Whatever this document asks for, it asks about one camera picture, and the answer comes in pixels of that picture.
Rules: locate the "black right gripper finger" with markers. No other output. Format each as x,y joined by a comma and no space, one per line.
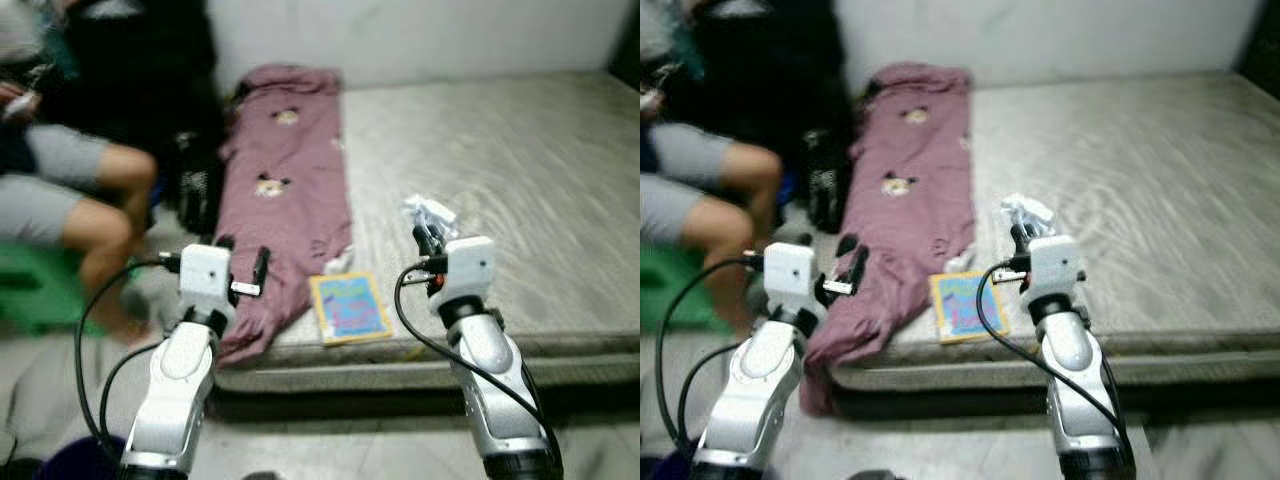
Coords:
1019,240
423,242

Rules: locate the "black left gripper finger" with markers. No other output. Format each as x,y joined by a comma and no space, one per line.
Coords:
262,268
859,272
223,244
846,244

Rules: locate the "white printed cloth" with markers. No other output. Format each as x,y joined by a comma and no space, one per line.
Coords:
1025,212
428,212

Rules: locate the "colourful yellow-edged children's book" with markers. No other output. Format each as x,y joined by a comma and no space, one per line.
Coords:
350,308
968,308

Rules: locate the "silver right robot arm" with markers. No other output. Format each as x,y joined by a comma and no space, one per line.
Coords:
1080,390
490,380

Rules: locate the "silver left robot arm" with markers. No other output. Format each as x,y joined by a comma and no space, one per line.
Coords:
755,400
175,390

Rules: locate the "black bag with white print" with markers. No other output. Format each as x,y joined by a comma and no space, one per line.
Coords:
828,180
195,185

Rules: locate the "blue plastic bag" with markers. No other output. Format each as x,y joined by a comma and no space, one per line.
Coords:
156,200
790,190

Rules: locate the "mauve cartoon mouse quilt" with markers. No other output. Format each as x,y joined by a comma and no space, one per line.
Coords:
905,170
285,170

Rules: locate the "cream quilted mattress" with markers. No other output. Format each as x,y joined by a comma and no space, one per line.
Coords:
500,180
1130,180

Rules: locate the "person in grey shorts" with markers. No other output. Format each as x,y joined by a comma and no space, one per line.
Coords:
80,190
700,180

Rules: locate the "green plastic stool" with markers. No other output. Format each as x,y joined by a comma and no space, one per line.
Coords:
670,285
30,290

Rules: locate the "dark grey robot leg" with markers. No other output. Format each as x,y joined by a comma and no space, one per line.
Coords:
872,475
262,476

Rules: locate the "large black bag pile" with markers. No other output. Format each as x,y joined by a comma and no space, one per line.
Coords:
140,70
770,60

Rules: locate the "purple plastic bucket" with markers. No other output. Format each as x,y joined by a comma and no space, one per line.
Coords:
75,462
655,470

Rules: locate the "dark tufted headboard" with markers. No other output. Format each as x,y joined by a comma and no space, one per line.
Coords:
1262,35

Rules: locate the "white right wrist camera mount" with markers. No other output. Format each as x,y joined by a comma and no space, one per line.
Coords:
1055,268
470,268

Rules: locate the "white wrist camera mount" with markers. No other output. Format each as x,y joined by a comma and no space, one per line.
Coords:
790,275
1055,268
470,268
205,275

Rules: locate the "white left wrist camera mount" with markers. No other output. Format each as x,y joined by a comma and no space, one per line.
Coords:
790,275
205,275

